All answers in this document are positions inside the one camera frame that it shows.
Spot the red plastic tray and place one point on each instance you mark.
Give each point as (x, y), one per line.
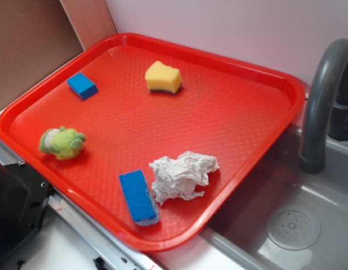
(225, 108)

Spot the green plush toy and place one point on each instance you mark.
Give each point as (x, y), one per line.
(63, 143)

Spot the blue scrub sponge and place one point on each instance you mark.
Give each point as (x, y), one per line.
(141, 204)

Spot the grey plastic sink basin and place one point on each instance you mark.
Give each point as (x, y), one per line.
(238, 228)

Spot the yellow sponge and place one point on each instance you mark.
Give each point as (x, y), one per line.
(160, 77)

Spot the blue rectangular block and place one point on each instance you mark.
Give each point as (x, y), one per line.
(82, 86)

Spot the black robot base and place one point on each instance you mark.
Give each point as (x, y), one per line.
(24, 197)

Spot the brown cardboard panel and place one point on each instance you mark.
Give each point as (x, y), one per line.
(38, 37)

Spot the round sink drain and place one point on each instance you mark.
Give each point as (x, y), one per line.
(293, 227)

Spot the grey plastic faucet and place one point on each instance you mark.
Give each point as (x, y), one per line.
(326, 112)

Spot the crumpled white paper towel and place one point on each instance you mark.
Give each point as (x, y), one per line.
(178, 178)

